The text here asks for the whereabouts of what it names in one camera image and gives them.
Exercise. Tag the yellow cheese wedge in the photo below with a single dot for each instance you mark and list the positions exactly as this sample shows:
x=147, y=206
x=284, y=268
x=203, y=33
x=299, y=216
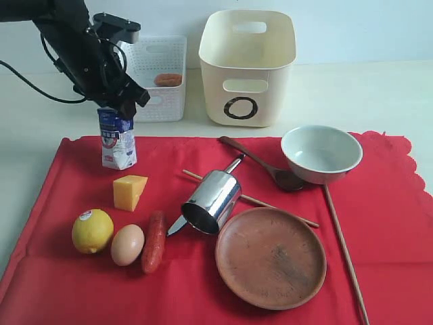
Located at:
x=127, y=191

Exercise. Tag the brown egg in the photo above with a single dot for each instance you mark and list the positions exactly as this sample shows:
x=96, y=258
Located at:
x=127, y=245

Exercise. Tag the cream plastic bin black circle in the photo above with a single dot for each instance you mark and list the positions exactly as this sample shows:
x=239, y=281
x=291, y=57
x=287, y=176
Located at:
x=245, y=57

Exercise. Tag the white perforated plastic basket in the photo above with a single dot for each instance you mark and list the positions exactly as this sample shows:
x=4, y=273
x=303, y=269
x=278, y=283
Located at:
x=150, y=56

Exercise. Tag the wooden chopstick under cup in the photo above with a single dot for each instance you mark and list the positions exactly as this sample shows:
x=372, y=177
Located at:
x=253, y=200

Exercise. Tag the white ceramic bowl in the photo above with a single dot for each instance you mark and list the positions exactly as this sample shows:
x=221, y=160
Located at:
x=321, y=154

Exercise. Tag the red sausage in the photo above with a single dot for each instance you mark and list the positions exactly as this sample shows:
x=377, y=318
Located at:
x=155, y=238

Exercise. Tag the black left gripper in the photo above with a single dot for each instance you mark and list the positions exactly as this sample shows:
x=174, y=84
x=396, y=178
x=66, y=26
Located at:
x=93, y=66

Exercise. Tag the red cloth table mat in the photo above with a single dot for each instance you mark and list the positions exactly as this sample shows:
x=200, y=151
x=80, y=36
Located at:
x=383, y=209

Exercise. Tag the brown wooden spoon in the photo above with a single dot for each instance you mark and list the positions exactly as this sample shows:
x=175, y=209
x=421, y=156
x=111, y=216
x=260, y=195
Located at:
x=285, y=179

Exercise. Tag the blue white milk carton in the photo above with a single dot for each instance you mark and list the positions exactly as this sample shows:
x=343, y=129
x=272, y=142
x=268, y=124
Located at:
x=118, y=149

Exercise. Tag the brown clay plate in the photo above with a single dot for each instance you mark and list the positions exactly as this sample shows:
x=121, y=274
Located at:
x=270, y=259

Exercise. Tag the yellow lemon with sticker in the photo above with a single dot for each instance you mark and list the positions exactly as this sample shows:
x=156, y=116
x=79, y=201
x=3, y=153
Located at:
x=91, y=231

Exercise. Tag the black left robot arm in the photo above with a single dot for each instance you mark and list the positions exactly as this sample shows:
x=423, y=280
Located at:
x=67, y=11

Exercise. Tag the orange fried chicken nugget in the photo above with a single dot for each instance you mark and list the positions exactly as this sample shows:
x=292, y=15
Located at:
x=168, y=80

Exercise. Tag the table knife steel blade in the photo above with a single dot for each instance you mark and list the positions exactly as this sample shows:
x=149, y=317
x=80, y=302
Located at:
x=176, y=227

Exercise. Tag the wooden chopstick right side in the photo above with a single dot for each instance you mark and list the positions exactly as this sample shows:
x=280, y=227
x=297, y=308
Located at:
x=346, y=255

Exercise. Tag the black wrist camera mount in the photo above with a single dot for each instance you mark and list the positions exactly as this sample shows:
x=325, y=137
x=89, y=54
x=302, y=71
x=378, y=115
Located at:
x=115, y=29

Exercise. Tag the stainless steel cup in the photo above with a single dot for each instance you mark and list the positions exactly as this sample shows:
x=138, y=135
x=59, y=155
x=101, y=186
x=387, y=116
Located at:
x=213, y=203

